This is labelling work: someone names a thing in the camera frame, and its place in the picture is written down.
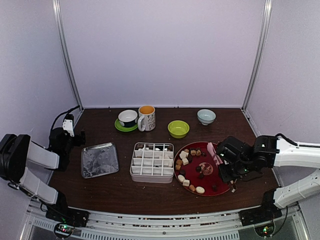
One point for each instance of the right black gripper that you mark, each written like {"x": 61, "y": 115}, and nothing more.
{"x": 225, "y": 176}

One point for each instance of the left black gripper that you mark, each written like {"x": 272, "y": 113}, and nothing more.
{"x": 82, "y": 141}

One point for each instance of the pink metal tongs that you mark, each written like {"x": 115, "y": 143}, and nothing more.
{"x": 218, "y": 161}

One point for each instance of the bunny tin lid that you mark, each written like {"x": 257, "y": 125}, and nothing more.
{"x": 99, "y": 160}

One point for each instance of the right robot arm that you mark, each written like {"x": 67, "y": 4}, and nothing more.
{"x": 269, "y": 151}

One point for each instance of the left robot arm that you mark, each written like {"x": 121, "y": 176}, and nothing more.
{"x": 20, "y": 157}

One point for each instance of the white round swirl chocolate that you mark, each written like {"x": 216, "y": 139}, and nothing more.
{"x": 200, "y": 190}

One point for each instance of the tan striped chocolate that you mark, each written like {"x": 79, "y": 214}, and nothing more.
{"x": 192, "y": 188}

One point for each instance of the round red tray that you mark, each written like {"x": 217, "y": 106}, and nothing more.
{"x": 185, "y": 162}

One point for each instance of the green saucer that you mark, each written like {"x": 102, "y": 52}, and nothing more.
{"x": 125, "y": 127}

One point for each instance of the white and navy cup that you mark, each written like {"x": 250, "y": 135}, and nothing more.
{"x": 128, "y": 115}

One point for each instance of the pale blue bowl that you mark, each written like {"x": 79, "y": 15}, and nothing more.
{"x": 206, "y": 116}

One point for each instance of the lime green bowl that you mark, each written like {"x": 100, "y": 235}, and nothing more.
{"x": 178, "y": 129}

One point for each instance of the patterned mug yellow inside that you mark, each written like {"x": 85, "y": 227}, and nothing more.
{"x": 146, "y": 118}

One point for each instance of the silver divided tin box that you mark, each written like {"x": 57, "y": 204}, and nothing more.
{"x": 148, "y": 164}

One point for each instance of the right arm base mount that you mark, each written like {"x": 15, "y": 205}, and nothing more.
{"x": 262, "y": 219}

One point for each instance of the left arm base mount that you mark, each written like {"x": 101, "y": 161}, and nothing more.
{"x": 67, "y": 223}

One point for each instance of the metal front rail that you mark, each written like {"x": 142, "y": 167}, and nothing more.
{"x": 205, "y": 226}

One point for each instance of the right aluminium frame post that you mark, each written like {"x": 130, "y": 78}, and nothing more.
{"x": 264, "y": 30}

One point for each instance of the aluminium frame post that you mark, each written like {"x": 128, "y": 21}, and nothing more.
{"x": 264, "y": 30}
{"x": 65, "y": 53}

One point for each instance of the left aluminium frame post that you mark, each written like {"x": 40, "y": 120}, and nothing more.
{"x": 65, "y": 53}

